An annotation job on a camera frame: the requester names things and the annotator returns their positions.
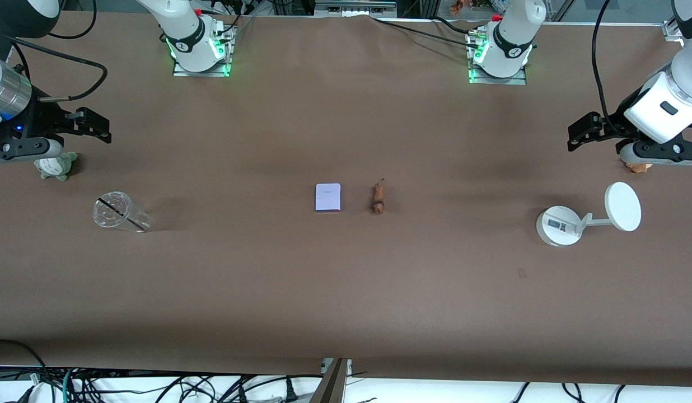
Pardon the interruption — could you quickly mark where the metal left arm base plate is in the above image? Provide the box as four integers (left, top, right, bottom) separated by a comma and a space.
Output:
468, 31, 527, 86

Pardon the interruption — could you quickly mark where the aluminium frame post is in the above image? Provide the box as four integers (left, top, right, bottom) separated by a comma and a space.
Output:
310, 358, 352, 403

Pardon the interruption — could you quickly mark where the brown table cover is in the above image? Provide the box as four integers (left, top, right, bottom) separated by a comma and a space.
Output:
0, 11, 692, 387

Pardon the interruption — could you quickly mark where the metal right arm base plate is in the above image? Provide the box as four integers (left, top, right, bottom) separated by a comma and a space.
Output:
172, 22, 232, 78

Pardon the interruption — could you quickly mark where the white round desk stand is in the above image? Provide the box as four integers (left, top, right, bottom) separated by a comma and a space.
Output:
535, 181, 642, 247

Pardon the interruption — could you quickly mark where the black cable across table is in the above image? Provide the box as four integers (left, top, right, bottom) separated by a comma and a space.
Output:
371, 16, 484, 48

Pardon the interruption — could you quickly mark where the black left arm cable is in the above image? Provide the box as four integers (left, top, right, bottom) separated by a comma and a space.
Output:
591, 0, 629, 138

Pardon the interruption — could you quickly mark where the aluminium rail with sockets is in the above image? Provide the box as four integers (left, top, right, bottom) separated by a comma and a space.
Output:
315, 0, 397, 17

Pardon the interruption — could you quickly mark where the black looped floor cable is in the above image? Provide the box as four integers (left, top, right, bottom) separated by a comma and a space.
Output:
0, 339, 47, 387

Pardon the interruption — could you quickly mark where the clear plastic cup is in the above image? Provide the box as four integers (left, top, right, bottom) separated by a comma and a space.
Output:
92, 191, 155, 233

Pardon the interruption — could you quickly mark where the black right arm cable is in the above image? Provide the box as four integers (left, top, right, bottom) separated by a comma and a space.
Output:
0, 0, 109, 102

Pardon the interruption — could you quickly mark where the black drinking straw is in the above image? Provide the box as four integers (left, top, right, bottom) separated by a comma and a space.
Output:
98, 197, 147, 231

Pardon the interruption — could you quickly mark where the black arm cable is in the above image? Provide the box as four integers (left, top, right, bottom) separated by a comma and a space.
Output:
0, 0, 109, 102
591, 0, 629, 138

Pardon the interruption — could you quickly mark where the grey green plush toy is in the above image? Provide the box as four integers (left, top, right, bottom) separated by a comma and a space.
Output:
34, 151, 78, 181

